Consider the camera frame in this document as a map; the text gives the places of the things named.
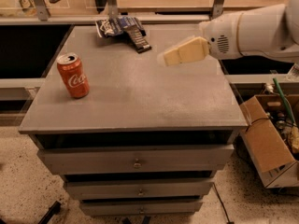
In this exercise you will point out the grey drawer cabinet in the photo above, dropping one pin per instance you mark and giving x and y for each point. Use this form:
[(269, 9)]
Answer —
[(135, 102)]

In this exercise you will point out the cardboard box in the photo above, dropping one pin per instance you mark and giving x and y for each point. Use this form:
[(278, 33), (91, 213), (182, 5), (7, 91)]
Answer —
[(272, 157)]

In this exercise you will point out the black object on floor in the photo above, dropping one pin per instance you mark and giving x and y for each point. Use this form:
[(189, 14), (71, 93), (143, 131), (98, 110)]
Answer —
[(53, 210)]

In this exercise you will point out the grey drawer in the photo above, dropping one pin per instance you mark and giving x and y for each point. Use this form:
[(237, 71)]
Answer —
[(147, 188), (116, 160), (141, 207)]

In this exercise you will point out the top grey drawer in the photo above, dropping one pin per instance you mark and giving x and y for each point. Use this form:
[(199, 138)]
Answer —
[(116, 160)]

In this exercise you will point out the green stick in box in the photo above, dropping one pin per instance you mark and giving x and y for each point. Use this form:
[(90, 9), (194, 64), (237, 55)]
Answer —
[(285, 101)]

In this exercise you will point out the dark snack bar wrapper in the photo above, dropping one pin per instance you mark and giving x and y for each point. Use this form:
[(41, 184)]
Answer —
[(140, 43)]

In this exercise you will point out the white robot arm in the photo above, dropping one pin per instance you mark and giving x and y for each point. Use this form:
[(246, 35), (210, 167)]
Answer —
[(271, 32)]

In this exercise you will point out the red Coca-Cola can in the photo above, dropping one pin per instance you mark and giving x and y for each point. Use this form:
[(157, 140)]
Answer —
[(70, 68)]

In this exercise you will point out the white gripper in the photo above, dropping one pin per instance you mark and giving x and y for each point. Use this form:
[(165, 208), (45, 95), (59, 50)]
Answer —
[(220, 38)]

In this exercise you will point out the bottom grey drawer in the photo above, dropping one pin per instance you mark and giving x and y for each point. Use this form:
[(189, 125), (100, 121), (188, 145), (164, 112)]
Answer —
[(141, 207)]

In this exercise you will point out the middle grey drawer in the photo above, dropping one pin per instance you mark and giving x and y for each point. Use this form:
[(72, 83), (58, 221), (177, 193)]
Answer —
[(147, 188)]

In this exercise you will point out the dark blue chip bag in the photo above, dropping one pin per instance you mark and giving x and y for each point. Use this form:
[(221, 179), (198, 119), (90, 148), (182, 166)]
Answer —
[(117, 26)]

